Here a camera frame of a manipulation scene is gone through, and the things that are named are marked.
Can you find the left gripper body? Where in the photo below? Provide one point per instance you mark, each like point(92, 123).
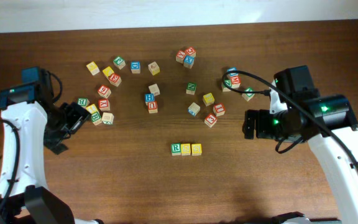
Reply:
point(74, 115)

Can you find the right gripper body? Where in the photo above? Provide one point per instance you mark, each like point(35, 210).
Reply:
point(265, 120)

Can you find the yellow S letter block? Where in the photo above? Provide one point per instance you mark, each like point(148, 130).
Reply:
point(186, 149)

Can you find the green R letter block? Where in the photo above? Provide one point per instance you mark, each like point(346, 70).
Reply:
point(176, 149)

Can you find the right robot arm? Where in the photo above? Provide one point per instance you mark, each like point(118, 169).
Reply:
point(298, 114)

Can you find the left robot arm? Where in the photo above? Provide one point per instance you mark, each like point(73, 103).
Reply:
point(32, 122)

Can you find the green B block left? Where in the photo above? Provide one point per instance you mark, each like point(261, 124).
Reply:
point(83, 102)

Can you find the green b block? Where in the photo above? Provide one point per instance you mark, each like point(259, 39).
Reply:
point(83, 102)
point(96, 118)

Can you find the green B block lower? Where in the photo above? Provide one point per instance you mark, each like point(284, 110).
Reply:
point(96, 118)

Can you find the wooden block green side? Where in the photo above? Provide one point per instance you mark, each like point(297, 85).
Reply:
point(107, 118)

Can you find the red 6 block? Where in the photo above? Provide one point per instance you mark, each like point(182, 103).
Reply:
point(104, 91)

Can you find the green V block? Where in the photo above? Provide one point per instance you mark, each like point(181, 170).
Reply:
point(249, 94)

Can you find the red E block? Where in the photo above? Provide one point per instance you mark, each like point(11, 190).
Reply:
point(115, 79)

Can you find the yellow block beside E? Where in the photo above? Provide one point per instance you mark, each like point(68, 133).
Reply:
point(108, 71)

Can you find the red M block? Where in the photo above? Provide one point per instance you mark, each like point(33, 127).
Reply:
point(235, 81)

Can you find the red I block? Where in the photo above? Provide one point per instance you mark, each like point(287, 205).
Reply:
point(219, 109)

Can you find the green N block right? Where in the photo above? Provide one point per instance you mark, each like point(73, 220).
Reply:
point(226, 85)

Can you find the green n block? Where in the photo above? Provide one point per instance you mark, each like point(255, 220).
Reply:
point(191, 88)
point(226, 85)

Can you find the green P block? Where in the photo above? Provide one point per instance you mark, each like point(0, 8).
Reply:
point(119, 62)

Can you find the blue P block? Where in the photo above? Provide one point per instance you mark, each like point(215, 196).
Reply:
point(231, 72)

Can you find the blue H block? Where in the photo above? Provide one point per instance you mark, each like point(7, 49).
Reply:
point(149, 98)

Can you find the blue D block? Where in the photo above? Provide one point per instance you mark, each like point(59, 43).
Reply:
point(135, 67)

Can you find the red U block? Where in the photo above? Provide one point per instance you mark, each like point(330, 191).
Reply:
point(152, 107)

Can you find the yellow B block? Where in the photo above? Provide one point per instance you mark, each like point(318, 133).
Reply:
point(208, 99)

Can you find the plain wooden block centre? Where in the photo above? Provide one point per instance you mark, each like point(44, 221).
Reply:
point(154, 89)

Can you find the wooden block blue side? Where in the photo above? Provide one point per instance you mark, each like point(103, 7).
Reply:
point(194, 109)

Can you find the yellow A block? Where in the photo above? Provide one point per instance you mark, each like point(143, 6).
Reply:
point(154, 68)

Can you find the green N block centre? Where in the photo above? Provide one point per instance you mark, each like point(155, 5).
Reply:
point(191, 88)

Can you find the blue X block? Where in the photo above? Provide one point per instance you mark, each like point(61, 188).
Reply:
point(188, 61)

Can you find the red Q block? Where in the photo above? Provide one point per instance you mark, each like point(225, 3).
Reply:
point(191, 52)

